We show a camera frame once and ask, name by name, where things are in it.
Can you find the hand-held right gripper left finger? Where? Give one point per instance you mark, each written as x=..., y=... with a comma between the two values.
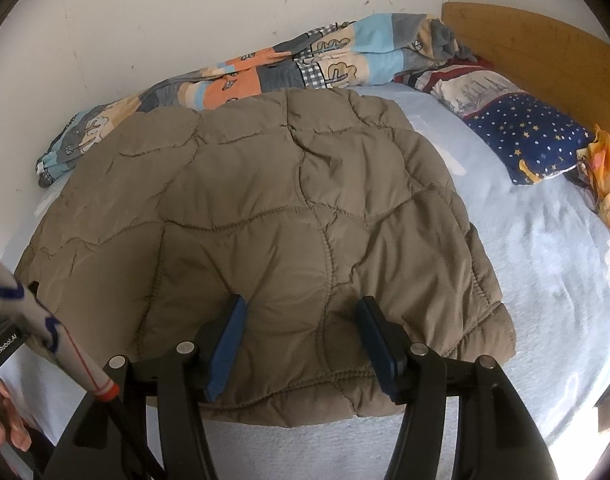
x=225, y=350

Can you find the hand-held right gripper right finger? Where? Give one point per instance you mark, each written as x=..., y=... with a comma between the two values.
x=380, y=347

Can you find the olive quilted hooded jacket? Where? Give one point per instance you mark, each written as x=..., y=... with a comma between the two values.
x=260, y=185

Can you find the person's left hand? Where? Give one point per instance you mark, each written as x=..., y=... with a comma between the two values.
x=7, y=420

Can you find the bed with light blue sheet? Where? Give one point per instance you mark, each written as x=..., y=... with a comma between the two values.
x=535, y=260

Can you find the star and stripe print pillow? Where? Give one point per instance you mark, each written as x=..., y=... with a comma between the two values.
x=525, y=130

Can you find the rolled patchwork print quilt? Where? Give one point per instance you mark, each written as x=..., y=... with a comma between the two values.
x=365, y=40

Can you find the wooden headboard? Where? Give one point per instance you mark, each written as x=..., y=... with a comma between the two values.
x=535, y=45

